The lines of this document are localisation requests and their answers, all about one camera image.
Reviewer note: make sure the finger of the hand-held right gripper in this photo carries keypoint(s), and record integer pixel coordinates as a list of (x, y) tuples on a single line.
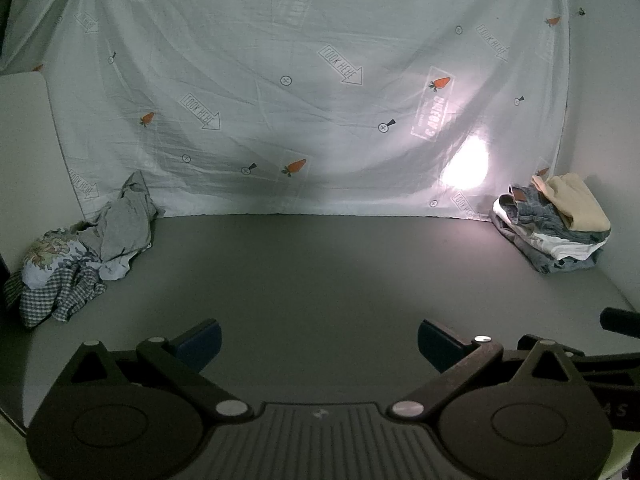
[(530, 342), (620, 321)]

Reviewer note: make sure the white carrot print backdrop sheet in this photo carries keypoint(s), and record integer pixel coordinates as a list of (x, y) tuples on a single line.
[(300, 35)]

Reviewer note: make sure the grey garment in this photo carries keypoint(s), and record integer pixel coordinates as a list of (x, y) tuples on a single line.
[(125, 225)]

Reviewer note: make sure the folded blue jeans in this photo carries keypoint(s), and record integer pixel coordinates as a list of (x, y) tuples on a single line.
[(535, 212)]

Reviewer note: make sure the white side board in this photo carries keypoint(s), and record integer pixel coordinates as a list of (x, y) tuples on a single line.
[(30, 160)]

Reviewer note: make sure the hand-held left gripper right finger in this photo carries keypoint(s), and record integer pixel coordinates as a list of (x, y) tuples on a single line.
[(436, 342)]

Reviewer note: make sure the folded white garment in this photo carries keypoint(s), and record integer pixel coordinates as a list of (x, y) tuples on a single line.
[(570, 248)]

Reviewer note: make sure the printed white garment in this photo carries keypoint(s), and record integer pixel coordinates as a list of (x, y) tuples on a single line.
[(50, 255)]

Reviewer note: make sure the folded grey-blue garment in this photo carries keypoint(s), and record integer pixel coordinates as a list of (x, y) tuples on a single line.
[(545, 261)]

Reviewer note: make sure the checked shirt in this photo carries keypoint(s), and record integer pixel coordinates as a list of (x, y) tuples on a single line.
[(70, 295)]

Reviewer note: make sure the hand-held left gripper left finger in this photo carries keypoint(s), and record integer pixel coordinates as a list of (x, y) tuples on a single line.
[(200, 342)]

